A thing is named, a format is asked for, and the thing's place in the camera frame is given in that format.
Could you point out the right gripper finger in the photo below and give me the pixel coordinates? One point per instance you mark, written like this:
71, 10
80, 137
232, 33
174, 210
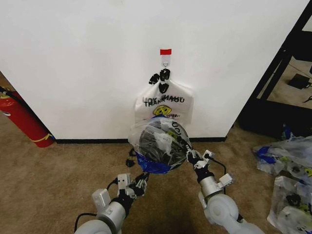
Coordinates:
198, 159
189, 154

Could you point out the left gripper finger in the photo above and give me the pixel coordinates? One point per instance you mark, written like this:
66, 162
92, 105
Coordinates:
144, 185
138, 181

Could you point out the clear blue printed bin bag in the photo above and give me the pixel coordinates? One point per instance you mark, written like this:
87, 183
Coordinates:
153, 168

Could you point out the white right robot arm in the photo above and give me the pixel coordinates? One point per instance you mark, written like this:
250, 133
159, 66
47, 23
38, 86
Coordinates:
221, 212

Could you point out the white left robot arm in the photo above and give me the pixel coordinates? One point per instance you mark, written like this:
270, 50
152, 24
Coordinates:
107, 219

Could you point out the white thank you garbage bag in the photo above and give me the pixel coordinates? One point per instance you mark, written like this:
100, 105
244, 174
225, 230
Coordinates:
165, 104

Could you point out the crumpled clear blue plastic bag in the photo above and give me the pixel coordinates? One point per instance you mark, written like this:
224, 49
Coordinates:
280, 153

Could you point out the black baseboard strip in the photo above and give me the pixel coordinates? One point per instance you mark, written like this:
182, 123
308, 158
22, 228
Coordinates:
97, 140

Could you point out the red tape strip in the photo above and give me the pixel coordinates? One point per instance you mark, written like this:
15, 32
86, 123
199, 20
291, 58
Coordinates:
165, 51

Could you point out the black power adapter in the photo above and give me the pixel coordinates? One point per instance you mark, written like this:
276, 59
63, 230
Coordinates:
298, 81

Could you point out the red fire extinguisher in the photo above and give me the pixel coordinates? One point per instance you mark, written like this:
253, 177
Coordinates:
22, 122

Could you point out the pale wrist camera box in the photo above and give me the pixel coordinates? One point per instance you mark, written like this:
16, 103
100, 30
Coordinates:
123, 181
208, 156

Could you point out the black metal shelf frame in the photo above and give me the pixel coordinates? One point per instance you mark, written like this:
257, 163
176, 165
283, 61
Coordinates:
268, 80

